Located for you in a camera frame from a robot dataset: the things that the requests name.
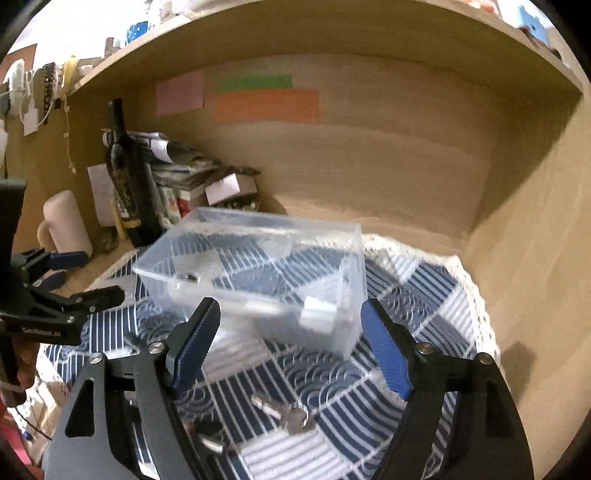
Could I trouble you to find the white power plug adapter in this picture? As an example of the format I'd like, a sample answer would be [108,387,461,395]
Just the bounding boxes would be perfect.
[298,296,339,335]

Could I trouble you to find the person's left hand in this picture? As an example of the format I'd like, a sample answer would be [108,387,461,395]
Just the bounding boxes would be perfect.
[1,335,40,408]

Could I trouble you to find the pink mug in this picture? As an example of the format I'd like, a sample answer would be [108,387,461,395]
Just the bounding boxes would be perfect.
[37,190,93,257]

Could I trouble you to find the yellow wooden stick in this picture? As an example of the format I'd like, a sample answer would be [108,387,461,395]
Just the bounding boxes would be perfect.
[114,209,128,241]

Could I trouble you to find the white paper note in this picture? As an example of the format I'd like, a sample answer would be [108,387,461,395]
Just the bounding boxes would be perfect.
[87,164,114,228]

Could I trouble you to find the dark wine bottle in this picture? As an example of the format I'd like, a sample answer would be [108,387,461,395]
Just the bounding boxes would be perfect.
[106,98,162,248]

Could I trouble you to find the blue white patterned cloth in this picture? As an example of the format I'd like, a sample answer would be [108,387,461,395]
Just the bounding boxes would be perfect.
[44,233,501,479]

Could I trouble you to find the silver keys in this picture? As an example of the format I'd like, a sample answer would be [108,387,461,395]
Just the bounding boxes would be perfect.
[250,392,315,435]

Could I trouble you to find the stack of books and magazines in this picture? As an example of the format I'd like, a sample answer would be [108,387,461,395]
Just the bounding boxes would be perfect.
[102,129,259,229]

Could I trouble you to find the clear plastic storage box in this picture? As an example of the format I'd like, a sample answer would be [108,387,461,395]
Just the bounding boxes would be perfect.
[133,207,367,358]

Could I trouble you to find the small white box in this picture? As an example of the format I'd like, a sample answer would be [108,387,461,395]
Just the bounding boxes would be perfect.
[205,173,257,206]

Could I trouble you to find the pink sticky note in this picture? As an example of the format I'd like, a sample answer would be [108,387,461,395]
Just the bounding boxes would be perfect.
[155,70,205,117]

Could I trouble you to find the blue bead bottle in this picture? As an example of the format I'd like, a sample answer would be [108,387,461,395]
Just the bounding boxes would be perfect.
[125,20,149,45]

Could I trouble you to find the green sticky note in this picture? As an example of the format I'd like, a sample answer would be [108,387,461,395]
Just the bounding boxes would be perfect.
[216,74,294,93]

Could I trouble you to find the wooden shelf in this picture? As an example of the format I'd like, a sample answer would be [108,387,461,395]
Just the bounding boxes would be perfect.
[71,1,583,243]

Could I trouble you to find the orange sticky note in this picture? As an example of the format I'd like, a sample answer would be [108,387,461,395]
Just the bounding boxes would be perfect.
[215,89,320,125]

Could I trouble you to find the blue box on shelf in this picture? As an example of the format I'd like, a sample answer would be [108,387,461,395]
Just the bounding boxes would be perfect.
[519,6,548,45]

